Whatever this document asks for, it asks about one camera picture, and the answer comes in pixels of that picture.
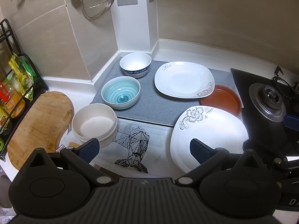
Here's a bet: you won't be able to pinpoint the beige ribbed bowl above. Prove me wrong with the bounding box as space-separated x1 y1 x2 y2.
71 103 118 148

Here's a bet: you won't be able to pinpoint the white bowl blue pattern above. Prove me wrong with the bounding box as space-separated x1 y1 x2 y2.
119 52 152 78

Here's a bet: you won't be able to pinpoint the orange sauce jar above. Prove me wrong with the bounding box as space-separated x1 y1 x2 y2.
1 79 25 118

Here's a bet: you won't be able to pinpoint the grey drying mat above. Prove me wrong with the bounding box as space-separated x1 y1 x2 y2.
91 59 240 127

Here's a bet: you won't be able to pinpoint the white square plate floral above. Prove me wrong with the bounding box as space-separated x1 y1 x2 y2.
154 61 215 99

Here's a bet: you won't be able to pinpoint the black gas stove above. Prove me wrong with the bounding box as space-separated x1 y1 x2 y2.
231 69 298 156

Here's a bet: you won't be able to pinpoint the brown round plate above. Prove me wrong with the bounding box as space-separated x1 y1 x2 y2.
200 84 242 116

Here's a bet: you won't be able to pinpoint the yellow green snack packet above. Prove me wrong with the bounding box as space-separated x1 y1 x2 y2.
8 53 37 101

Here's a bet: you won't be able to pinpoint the white geometric print cloth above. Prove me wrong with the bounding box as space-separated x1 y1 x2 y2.
60 117 188 179

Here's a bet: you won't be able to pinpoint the white floral plate front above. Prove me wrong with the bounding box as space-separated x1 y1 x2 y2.
170 106 249 173

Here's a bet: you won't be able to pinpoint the wooden cutting board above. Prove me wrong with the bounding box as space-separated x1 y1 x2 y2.
7 91 74 170

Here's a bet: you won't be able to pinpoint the turquoise spiral bowl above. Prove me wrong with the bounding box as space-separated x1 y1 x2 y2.
101 76 141 110

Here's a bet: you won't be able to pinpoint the black wire rack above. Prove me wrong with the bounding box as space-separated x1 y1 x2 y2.
0 18 49 161

